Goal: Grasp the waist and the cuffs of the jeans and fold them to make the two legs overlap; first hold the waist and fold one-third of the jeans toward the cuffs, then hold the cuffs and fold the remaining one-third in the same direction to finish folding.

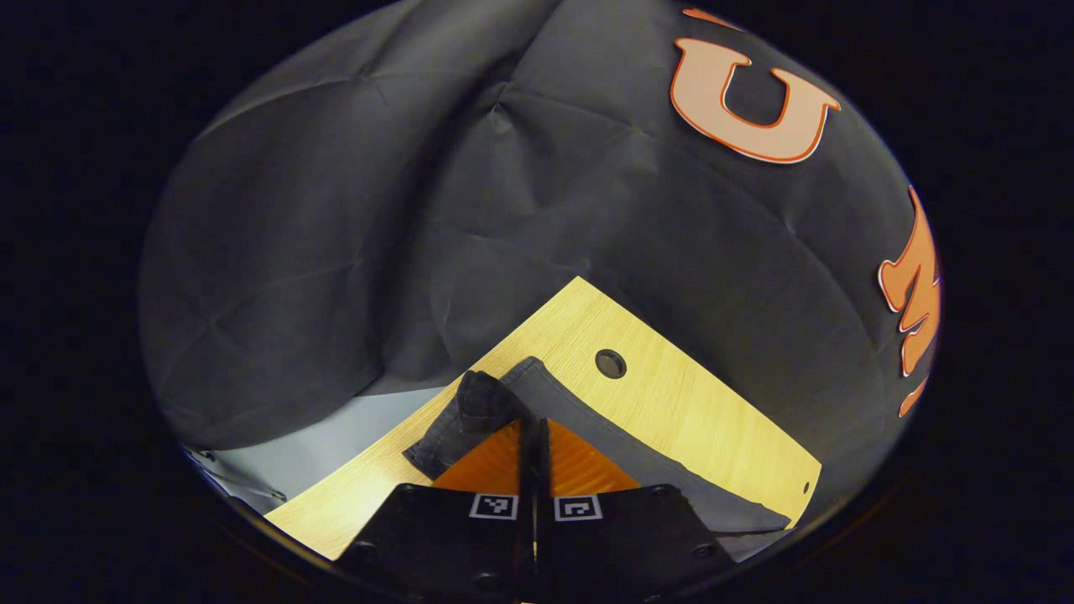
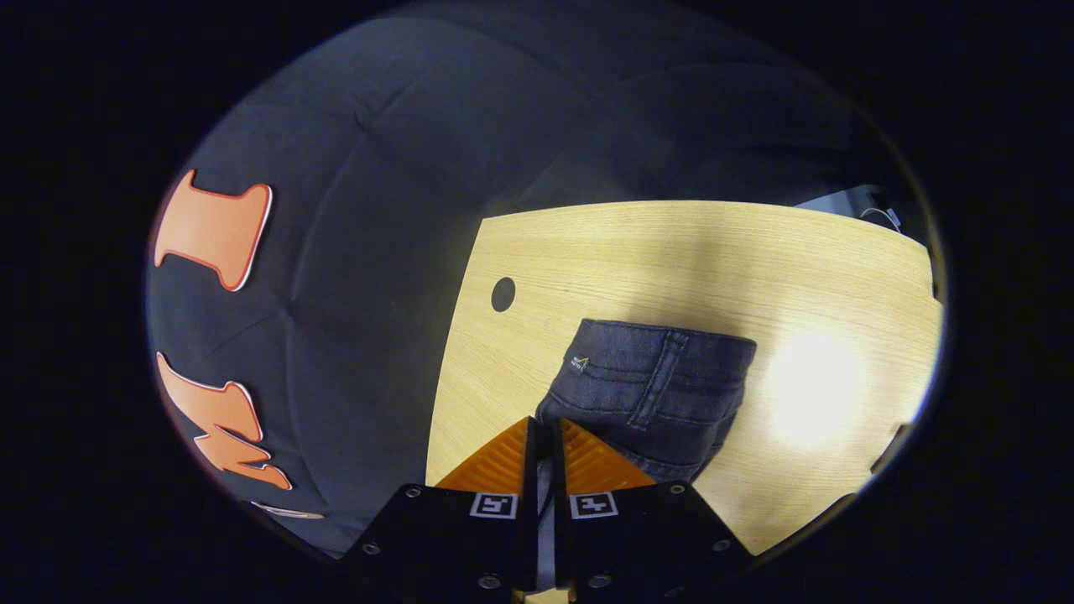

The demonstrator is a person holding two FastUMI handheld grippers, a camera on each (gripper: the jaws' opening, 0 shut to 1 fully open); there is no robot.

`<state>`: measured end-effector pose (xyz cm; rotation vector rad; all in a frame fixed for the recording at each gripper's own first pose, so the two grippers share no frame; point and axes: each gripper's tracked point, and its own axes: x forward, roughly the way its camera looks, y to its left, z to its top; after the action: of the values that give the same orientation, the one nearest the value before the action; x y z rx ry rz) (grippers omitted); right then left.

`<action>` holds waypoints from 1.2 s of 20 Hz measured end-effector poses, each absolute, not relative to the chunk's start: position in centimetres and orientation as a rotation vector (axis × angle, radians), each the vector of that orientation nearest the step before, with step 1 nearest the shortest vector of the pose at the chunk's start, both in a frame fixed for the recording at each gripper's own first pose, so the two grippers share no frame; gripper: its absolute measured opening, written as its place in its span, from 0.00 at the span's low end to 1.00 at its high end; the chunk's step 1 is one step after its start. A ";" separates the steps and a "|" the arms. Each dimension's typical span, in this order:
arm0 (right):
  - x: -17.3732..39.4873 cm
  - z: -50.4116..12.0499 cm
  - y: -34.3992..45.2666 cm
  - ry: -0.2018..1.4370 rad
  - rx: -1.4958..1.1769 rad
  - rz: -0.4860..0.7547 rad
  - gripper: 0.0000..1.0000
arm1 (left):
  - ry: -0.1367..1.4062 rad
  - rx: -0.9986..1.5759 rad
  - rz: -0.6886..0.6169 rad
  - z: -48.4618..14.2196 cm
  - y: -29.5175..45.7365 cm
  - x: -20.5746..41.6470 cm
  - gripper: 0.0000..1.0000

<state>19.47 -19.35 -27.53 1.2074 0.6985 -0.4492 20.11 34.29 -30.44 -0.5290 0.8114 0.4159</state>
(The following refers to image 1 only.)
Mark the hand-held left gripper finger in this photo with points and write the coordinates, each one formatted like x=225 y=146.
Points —
x=526 y=470
x=544 y=470

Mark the black backdrop cloth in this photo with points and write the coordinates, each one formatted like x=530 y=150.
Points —
x=419 y=210

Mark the dark grey jeans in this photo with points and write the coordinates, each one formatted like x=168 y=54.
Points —
x=671 y=470

